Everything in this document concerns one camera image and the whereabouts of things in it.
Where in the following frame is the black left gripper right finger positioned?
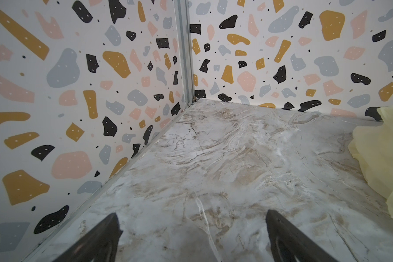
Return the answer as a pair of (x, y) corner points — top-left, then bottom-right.
(266, 210), (336, 262)

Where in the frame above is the yellow plastic fruit-print bag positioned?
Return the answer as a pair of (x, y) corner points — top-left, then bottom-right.
(348, 105), (393, 219)

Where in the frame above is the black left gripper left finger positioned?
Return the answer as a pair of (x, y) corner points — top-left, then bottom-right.
(55, 213), (123, 262)

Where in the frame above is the aluminium left corner post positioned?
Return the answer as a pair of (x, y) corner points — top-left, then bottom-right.
(173, 0), (194, 107)

